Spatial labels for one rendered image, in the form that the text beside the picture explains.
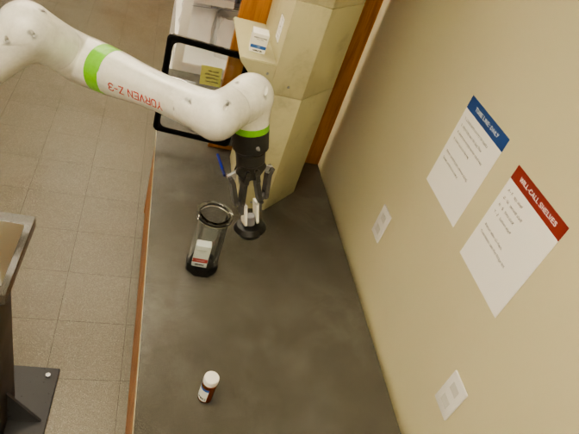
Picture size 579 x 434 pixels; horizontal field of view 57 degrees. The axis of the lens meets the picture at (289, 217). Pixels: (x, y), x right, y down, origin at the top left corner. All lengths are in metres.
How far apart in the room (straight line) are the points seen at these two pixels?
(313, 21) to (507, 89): 0.60
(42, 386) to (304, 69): 1.66
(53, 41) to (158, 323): 0.76
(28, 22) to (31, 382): 1.62
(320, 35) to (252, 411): 1.07
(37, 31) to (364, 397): 1.22
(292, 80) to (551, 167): 0.85
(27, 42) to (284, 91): 0.77
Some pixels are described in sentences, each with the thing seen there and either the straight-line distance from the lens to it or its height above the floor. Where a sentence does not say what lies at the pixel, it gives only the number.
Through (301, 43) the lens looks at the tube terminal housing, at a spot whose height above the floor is 1.59.
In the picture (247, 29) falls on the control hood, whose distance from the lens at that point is 1.89.
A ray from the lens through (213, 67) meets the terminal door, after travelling 2.05.
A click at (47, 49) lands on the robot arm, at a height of 1.57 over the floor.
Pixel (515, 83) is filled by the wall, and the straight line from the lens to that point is 1.38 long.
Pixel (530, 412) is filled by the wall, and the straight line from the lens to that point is 1.23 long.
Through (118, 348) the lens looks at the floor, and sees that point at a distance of 2.66.
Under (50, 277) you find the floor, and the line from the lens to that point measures 2.92.
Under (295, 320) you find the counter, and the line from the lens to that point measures 1.67.
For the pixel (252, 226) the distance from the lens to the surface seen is 1.50.
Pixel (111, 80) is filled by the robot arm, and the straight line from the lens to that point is 1.34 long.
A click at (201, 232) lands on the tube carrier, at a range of 1.58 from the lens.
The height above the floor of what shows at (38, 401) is 0.01.
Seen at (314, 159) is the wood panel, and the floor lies 0.96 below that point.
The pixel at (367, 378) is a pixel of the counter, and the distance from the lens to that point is 1.64.
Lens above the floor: 2.16
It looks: 37 degrees down
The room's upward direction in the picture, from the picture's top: 21 degrees clockwise
